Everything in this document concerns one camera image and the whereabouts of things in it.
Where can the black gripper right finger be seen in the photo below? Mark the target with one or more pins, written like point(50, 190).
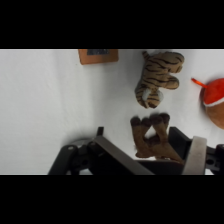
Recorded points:
point(193, 156)

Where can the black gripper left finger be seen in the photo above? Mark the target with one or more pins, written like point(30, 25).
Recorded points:
point(111, 155)

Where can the striped tiger plush toy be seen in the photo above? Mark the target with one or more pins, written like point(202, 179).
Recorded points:
point(159, 77)

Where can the brown plush animal toy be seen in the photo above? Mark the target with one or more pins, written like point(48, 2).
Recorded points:
point(151, 138)

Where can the orange red plush toy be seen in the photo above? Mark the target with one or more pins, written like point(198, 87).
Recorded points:
point(214, 100)

